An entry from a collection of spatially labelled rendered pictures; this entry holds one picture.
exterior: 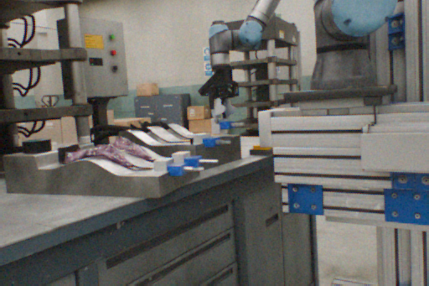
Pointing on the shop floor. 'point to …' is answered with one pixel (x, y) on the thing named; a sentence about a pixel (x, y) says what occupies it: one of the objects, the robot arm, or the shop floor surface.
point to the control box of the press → (98, 65)
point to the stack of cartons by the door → (200, 120)
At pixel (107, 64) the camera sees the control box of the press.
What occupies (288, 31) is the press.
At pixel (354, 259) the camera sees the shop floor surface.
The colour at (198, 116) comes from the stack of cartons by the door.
